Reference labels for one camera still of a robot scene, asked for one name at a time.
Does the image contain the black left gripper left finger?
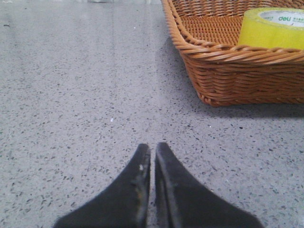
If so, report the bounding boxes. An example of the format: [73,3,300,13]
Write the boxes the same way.
[54,143,151,228]

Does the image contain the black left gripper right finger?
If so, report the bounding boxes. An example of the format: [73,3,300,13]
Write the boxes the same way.
[155,142,261,228]

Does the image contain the brown wicker basket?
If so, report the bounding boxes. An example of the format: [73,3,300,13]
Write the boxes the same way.
[162,0,304,106]

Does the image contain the yellow tape roll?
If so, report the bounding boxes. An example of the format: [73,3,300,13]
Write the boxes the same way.
[238,7,304,49]

